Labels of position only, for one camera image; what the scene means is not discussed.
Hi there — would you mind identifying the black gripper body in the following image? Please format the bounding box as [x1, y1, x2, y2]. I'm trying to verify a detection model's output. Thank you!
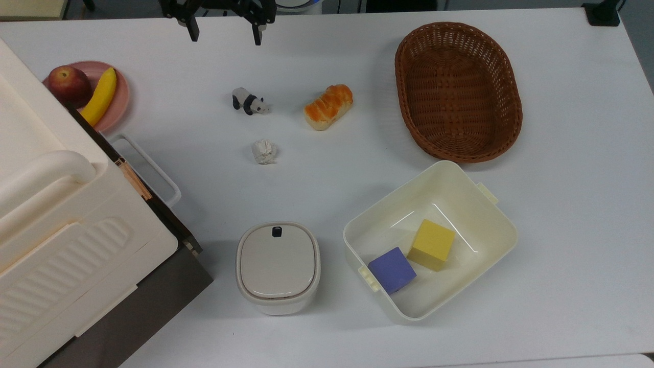
[198, 0, 245, 14]

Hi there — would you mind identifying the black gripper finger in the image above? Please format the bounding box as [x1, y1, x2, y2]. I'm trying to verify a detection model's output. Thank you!
[159, 0, 203, 42]
[238, 0, 277, 47]

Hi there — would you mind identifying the orange toy bread loaf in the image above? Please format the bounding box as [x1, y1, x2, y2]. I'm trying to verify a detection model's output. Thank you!
[303, 84, 354, 131]

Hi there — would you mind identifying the brown wicker basket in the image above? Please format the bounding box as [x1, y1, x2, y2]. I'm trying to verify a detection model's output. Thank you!
[394, 21, 523, 164]

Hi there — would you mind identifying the toy panda figure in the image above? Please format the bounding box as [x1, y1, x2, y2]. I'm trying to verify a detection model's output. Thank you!
[231, 87, 271, 116]

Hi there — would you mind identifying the pink plate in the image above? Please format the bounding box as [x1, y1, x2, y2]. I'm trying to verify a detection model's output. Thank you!
[42, 61, 131, 133]

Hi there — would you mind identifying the yellow toy banana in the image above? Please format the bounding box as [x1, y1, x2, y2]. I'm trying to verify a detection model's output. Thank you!
[80, 67, 118, 127]

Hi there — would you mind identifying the crumpled white paper ball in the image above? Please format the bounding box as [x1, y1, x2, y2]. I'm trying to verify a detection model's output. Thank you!
[251, 139, 278, 166]

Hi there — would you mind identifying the red toy apple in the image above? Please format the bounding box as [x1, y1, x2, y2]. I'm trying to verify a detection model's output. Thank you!
[48, 65, 94, 108]

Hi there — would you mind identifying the beige wooden board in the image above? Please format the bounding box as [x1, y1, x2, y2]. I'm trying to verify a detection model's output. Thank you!
[0, 0, 69, 21]

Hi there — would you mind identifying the white lidded trash can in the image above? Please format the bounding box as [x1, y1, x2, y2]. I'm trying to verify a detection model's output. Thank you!
[236, 221, 321, 316]

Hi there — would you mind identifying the cream toy cabinet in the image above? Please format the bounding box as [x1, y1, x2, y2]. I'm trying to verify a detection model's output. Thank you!
[0, 38, 179, 368]

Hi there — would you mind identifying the cream plastic bin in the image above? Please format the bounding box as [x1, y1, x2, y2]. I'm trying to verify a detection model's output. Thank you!
[343, 160, 519, 324]

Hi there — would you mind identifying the purple cube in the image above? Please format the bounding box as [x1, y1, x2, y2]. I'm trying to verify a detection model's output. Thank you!
[368, 247, 417, 295]

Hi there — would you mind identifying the yellow cube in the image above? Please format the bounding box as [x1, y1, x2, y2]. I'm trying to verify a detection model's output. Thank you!
[407, 219, 456, 272]

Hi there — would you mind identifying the dark brown base box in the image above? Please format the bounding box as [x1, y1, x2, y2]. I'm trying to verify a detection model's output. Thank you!
[38, 102, 214, 368]

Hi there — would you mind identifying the white bar handle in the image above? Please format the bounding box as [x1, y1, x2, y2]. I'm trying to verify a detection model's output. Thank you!
[108, 133, 182, 208]

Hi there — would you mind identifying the orange cabinet door handle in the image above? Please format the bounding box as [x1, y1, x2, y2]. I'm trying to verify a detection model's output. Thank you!
[114, 157, 153, 201]

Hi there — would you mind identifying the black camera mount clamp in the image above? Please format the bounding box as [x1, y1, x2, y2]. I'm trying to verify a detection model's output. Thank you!
[581, 0, 622, 27]

